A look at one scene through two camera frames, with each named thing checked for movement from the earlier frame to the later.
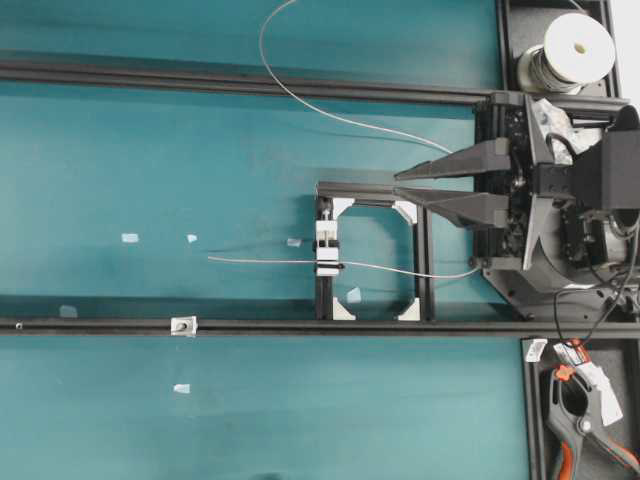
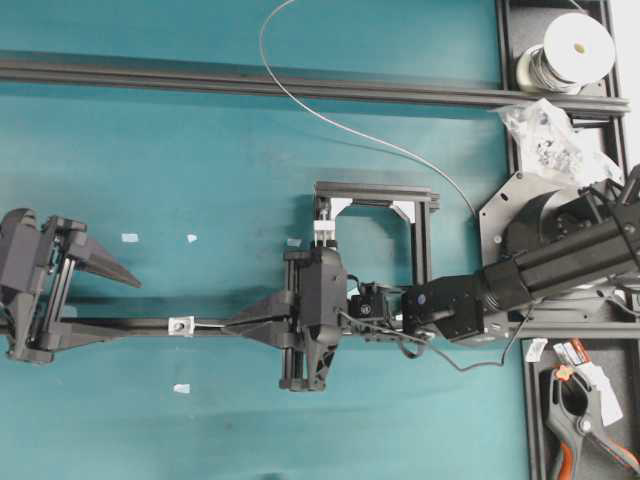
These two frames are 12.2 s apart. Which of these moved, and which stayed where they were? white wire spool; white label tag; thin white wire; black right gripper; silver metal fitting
Moved: thin white wire; black right gripper
Stayed: silver metal fitting; white label tag; white wire spool
